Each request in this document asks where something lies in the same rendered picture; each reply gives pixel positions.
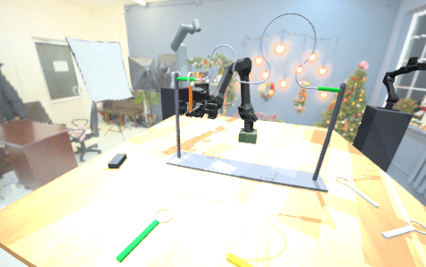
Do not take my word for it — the white loop with yellow handle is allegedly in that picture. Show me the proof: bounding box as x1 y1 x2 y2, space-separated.
226 252 255 267

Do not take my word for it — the green rod with white loop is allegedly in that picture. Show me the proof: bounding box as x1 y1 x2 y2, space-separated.
116 208 173 263

